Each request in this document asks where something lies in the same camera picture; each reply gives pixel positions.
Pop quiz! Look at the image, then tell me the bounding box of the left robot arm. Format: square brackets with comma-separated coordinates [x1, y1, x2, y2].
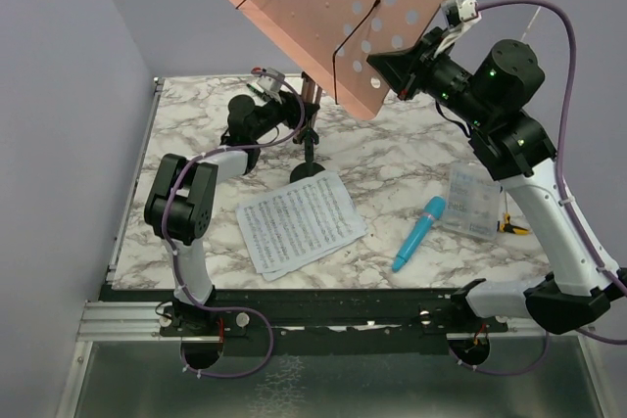
[144, 92, 319, 335]

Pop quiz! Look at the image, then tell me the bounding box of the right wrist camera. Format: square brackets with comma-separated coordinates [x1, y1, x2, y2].
[440, 0, 482, 29]

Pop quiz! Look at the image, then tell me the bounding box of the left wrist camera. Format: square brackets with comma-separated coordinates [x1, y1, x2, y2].
[252, 68, 285, 97]

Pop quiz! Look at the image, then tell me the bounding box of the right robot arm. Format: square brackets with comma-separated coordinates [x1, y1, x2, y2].
[366, 27, 626, 335]

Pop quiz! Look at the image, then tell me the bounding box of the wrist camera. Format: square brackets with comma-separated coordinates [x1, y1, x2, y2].
[252, 68, 285, 97]
[440, 0, 482, 29]

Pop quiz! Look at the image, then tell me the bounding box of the sheet music page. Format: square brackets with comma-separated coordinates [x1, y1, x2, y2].
[236, 170, 365, 275]
[262, 222, 367, 282]

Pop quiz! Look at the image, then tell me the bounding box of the teal toy microphone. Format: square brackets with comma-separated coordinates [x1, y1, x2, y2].
[392, 196, 446, 273]

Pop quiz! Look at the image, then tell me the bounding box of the clear plastic parts box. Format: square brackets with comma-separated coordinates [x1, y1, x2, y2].
[441, 163, 501, 241]

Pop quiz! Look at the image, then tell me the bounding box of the black microphone stand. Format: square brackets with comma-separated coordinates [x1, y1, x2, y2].
[290, 126, 325, 183]

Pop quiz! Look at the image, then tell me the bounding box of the aluminium frame rail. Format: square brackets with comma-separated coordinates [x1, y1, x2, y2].
[75, 298, 597, 341]

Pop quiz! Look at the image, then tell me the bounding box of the pink music stand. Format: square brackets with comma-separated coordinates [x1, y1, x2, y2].
[228, 0, 444, 120]

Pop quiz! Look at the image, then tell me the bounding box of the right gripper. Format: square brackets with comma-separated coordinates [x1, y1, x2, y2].
[366, 26, 495, 130]

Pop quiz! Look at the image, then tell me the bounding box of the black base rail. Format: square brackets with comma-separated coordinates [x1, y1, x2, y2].
[99, 285, 507, 356]

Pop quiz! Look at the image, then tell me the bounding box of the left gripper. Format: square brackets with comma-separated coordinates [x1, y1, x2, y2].
[249, 88, 317, 141]

